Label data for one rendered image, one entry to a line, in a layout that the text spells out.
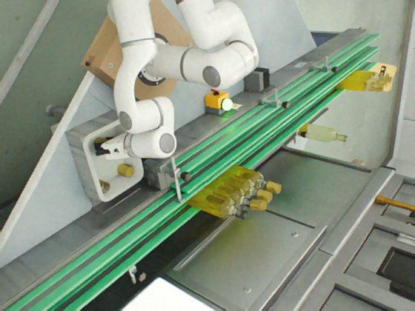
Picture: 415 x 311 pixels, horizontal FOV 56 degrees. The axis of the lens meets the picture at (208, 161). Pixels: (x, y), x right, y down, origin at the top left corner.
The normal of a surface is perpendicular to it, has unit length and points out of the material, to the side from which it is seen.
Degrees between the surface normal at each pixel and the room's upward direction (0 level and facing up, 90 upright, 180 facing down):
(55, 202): 0
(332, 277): 90
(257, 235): 90
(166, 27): 0
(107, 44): 90
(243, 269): 90
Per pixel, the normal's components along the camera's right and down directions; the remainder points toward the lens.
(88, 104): 0.77, 0.24
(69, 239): -0.11, -0.86
